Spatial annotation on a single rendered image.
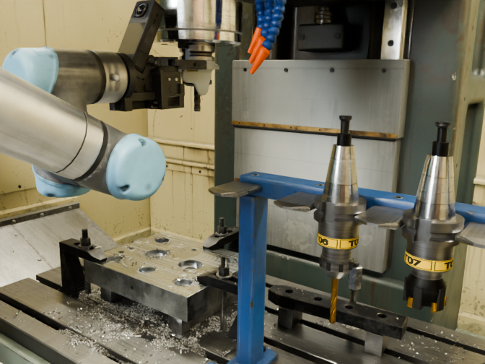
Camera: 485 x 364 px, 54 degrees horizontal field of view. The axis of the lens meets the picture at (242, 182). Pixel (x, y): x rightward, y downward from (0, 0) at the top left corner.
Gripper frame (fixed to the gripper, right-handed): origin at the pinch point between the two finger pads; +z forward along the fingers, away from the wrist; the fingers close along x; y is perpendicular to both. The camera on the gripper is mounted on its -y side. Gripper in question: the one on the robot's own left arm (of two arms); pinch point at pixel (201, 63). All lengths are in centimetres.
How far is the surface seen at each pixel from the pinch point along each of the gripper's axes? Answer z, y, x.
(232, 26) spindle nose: -1.4, -5.9, 8.0
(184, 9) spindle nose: -8.1, -8.2, 3.6
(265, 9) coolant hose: -4.5, -7.7, 16.6
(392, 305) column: 43, 58, 25
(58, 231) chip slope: 26, 59, -91
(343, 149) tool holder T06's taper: -15.6, 10.0, 35.0
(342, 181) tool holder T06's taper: -16.2, 13.7, 35.3
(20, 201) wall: 18, 47, -101
